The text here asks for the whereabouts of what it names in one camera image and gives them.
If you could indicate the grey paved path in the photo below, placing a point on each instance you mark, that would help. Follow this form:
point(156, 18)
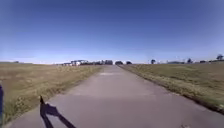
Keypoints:
point(115, 95)

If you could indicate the white building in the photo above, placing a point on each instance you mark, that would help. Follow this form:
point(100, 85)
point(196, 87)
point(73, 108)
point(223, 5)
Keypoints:
point(78, 62)

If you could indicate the dry grass field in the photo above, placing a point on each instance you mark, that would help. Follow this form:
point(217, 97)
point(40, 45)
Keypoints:
point(183, 75)
point(36, 76)

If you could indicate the small dark tree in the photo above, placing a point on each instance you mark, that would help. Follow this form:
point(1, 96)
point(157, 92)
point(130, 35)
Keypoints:
point(189, 60)
point(153, 61)

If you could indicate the row of dark trees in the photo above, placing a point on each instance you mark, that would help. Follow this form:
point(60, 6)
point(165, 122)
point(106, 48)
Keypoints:
point(108, 62)

